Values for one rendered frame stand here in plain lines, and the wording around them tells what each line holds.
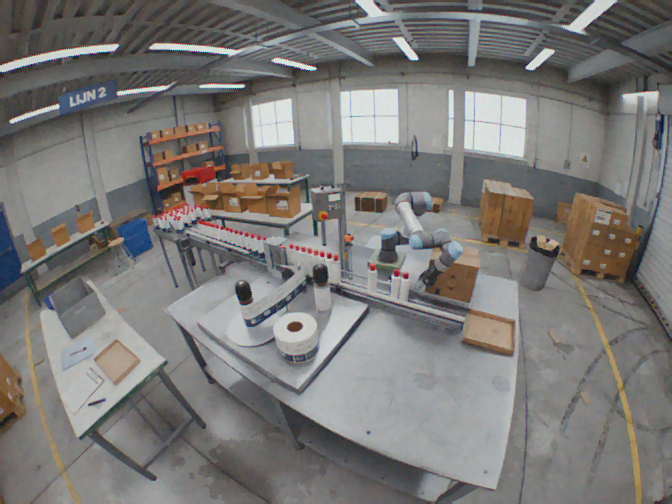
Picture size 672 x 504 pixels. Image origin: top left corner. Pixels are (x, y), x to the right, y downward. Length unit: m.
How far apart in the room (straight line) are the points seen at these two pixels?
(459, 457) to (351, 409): 0.49
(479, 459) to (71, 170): 8.63
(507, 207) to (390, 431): 4.14
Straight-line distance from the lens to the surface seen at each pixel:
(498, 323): 1.67
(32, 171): 8.19
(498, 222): 4.79
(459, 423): 1.19
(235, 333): 1.48
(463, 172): 6.83
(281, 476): 1.95
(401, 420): 1.15
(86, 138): 8.36
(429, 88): 6.86
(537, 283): 3.79
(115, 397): 1.68
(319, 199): 1.56
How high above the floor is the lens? 1.85
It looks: 27 degrees down
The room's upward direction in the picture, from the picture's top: 3 degrees counter-clockwise
